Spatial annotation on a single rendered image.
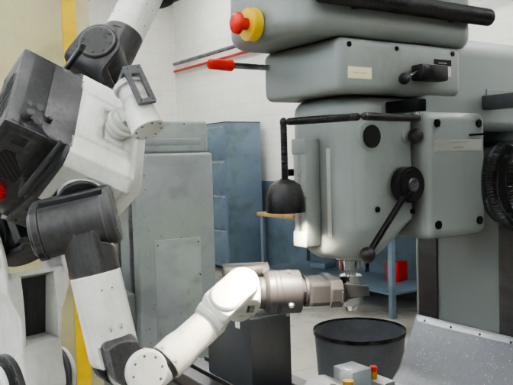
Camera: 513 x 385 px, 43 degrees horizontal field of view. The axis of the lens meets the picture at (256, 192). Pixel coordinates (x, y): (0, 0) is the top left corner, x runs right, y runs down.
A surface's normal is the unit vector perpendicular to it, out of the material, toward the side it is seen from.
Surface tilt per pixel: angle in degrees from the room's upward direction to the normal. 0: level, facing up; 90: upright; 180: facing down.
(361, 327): 87
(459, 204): 90
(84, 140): 58
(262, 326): 90
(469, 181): 90
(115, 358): 80
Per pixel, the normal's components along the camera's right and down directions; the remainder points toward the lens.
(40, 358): 0.75, -0.14
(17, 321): -0.64, 0.06
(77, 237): 0.15, -0.06
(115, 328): 0.51, -0.15
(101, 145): 0.63, -0.52
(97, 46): -0.05, -0.42
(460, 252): -0.83, 0.05
